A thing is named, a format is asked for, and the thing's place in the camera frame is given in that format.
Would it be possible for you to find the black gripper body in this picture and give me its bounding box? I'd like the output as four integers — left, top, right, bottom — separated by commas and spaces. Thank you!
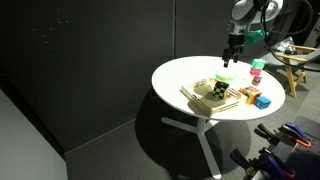
227, 33, 246, 52

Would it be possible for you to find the black checkered plush cube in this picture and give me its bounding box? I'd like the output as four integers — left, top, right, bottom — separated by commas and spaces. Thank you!
212, 80, 230, 100

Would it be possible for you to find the green soft cube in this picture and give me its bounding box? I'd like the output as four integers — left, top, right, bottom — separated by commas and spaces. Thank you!
251, 58, 267, 70

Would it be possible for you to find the multicolour plush cube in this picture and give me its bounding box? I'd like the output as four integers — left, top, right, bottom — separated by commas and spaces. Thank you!
238, 85, 263, 105

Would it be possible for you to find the shallow wooden crate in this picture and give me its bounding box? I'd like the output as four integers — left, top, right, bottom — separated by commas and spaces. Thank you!
180, 77, 243, 118

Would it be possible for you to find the blue soft cube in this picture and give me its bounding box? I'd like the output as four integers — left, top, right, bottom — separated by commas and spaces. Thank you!
253, 95, 272, 110

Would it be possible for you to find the green plastic bowl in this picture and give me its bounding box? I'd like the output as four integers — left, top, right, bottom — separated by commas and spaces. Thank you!
214, 68, 238, 83

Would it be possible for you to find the dark red round toy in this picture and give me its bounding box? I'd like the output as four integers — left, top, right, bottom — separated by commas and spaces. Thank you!
251, 75, 263, 87

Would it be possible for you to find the crumpled plastic bag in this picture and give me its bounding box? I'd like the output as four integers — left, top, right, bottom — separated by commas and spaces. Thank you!
274, 36, 298, 54

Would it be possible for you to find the wooden chair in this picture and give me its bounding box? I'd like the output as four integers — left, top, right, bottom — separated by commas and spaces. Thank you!
274, 44, 319, 99

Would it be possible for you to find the white table base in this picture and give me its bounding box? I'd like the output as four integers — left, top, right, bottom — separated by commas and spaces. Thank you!
161, 116, 223, 180

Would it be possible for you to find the black perforated mounting board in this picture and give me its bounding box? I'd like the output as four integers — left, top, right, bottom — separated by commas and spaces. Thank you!
286, 143, 320, 180

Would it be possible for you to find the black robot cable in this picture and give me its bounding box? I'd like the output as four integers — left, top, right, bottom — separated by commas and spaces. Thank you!
260, 0, 320, 73

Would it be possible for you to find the purple handled spring clamp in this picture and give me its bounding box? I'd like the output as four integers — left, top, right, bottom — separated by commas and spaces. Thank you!
258, 148, 297, 180
279, 121, 313, 149

